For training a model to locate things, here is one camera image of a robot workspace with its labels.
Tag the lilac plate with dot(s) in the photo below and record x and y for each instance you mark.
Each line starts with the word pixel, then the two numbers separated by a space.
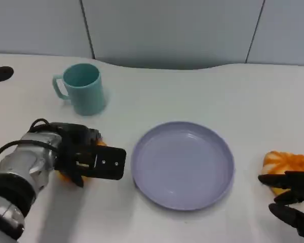
pixel 182 167

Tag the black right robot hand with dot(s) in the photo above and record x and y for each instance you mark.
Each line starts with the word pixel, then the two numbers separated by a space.
pixel 301 182

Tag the pale green mug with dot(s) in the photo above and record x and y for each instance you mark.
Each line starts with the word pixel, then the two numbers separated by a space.
pixel 86 93

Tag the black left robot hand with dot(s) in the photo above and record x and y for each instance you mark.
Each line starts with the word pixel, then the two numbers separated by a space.
pixel 71 139

